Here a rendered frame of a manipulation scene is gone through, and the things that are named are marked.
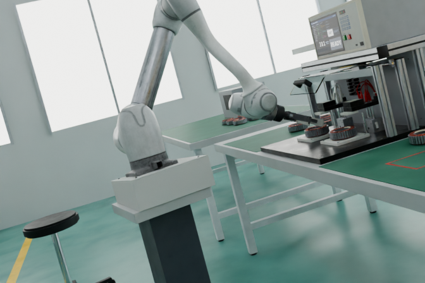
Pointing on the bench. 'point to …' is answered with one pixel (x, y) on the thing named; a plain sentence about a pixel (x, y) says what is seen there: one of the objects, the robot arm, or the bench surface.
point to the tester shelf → (390, 49)
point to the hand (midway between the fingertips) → (314, 122)
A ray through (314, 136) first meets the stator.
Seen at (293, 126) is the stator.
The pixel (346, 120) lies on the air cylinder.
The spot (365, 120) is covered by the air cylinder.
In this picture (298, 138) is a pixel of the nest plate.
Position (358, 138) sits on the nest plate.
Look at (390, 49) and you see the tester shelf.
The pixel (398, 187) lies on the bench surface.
